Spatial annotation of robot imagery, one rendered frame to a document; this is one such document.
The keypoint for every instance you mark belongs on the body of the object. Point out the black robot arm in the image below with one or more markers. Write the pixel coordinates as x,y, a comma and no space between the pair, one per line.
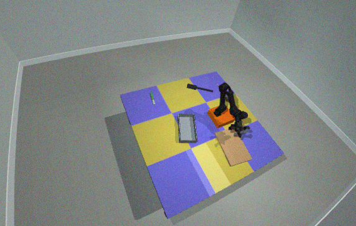
238,114

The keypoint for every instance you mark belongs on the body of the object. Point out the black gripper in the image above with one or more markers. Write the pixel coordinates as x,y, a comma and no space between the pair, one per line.
238,127

